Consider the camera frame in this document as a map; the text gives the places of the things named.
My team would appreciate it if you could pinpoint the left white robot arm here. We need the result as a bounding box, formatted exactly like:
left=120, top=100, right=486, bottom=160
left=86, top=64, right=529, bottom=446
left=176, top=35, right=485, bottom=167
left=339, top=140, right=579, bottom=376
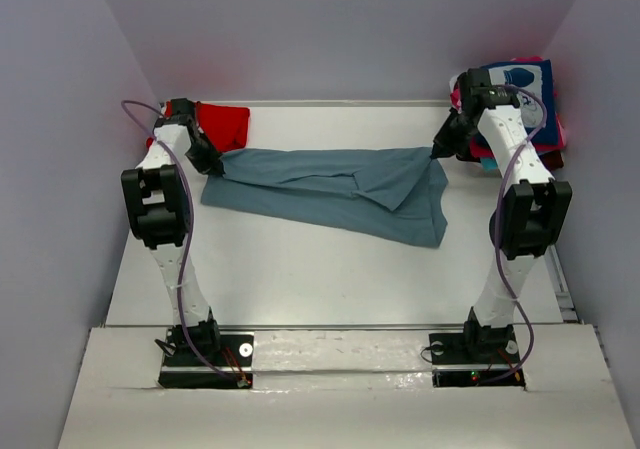
left=121, top=98, right=224, bottom=371

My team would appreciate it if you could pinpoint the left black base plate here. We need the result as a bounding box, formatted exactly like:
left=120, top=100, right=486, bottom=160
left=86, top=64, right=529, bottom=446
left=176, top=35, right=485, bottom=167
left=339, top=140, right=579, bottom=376
left=154, top=330, right=255, bottom=390

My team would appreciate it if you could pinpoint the dark maroon folded t-shirt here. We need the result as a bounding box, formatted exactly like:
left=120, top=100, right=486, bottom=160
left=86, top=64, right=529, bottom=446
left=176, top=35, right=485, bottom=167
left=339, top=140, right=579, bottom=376
left=455, top=141, right=564, bottom=173

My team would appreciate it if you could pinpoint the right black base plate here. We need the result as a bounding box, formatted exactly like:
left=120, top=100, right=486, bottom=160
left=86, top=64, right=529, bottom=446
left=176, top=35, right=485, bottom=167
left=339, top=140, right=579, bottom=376
left=420, top=332, right=526, bottom=388

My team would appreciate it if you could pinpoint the grey-blue t-shirt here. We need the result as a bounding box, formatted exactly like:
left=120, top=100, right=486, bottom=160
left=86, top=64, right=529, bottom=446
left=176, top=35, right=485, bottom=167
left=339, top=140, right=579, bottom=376
left=200, top=147, right=448, bottom=249

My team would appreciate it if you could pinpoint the folded red t-shirt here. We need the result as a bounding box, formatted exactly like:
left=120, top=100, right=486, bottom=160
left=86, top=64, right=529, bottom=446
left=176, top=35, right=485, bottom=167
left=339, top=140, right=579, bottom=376
left=164, top=98, right=250, bottom=153

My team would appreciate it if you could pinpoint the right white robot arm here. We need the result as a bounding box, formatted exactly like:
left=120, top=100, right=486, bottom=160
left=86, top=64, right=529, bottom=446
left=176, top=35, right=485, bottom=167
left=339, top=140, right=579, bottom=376
left=428, top=68, right=572, bottom=366

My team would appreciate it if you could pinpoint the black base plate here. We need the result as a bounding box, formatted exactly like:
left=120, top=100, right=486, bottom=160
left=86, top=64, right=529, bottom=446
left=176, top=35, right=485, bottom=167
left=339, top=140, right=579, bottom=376
left=420, top=332, right=526, bottom=388
left=154, top=330, right=255, bottom=390

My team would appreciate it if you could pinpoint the pink folded t-shirt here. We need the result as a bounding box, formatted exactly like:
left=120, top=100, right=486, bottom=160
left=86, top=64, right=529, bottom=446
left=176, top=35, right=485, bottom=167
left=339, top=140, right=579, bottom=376
left=449, top=56, right=566, bottom=160

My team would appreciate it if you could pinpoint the white foam front board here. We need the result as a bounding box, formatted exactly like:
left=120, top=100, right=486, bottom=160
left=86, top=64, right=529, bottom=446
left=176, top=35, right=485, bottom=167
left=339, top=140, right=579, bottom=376
left=60, top=324, right=634, bottom=448

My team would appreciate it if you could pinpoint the navy cartoon mouse t-shirt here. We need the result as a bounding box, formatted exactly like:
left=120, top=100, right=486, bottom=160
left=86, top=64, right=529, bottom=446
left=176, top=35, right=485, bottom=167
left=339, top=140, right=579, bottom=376
left=483, top=57, right=564, bottom=148

